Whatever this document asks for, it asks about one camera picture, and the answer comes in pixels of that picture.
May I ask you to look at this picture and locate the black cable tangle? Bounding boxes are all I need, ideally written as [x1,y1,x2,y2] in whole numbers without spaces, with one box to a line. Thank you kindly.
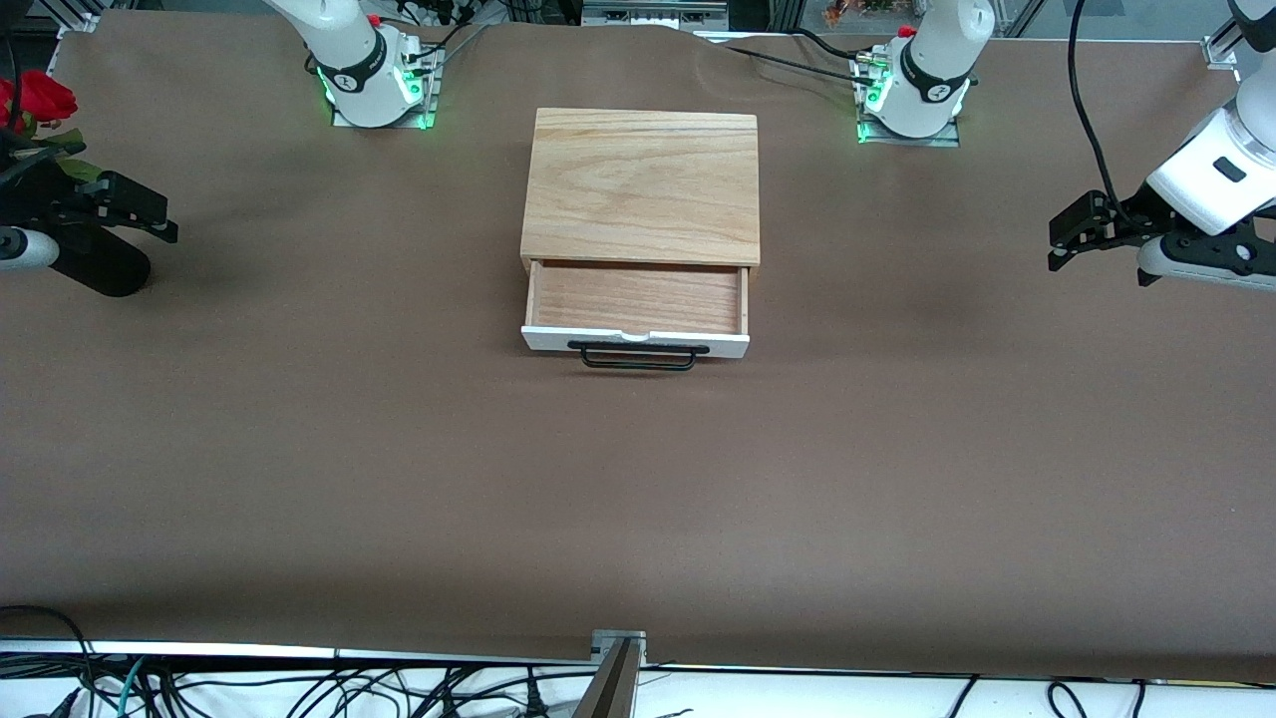
[90,662,599,718]

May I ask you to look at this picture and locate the orange background flowers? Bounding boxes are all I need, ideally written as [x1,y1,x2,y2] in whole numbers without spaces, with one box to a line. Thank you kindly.
[822,0,900,27]

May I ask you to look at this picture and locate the wooden drawer with white front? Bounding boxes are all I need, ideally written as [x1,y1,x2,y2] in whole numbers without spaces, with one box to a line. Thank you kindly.
[520,260,752,358]

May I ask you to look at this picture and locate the aluminium frame profile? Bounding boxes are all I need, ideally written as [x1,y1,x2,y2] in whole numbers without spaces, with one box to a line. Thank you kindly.
[25,0,107,46]
[1200,0,1249,70]

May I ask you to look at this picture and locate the black looped floor cable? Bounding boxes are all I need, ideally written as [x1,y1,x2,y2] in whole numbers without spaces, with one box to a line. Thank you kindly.
[0,604,97,718]

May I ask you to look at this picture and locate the grey background device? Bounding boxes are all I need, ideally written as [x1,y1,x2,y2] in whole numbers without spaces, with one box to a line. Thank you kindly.
[581,0,731,32]

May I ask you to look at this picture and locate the brown angled post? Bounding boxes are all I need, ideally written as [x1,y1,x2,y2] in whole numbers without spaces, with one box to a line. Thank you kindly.
[571,638,639,718]

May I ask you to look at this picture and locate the grey metal bracket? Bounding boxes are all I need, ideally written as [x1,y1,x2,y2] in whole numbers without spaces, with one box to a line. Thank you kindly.
[591,629,648,667]

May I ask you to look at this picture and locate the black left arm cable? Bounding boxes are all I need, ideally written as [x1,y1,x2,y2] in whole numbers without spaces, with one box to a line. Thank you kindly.
[1067,0,1133,226]

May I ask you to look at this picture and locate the red artificial rose with leaves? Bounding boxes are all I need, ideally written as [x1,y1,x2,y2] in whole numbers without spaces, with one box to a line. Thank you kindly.
[8,69,105,182]

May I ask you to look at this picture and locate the black metal drawer handle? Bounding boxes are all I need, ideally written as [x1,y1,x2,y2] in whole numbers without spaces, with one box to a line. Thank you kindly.
[567,340,712,373]

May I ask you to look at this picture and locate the light wooden drawer cabinet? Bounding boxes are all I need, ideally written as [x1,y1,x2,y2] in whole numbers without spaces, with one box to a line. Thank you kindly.
[519,108,764,292]

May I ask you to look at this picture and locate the silver table edge rail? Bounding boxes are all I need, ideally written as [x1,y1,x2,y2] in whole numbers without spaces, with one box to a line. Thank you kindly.
[0,638,594,665]

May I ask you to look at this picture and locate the teal cable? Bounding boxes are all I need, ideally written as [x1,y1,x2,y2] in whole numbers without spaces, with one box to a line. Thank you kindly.
[113,656,149,718]

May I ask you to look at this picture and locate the brown table cover cloth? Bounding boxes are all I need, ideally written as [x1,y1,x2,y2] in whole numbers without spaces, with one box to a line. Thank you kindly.
[0,10,1276,685]

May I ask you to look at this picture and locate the black base cable bundle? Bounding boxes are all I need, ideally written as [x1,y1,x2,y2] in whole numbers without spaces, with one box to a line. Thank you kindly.
[382,0,491,77]

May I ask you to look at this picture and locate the black base power cable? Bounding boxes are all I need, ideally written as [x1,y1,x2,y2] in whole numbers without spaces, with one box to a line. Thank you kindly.
[791,28,863,63]
[698,34,878,89]

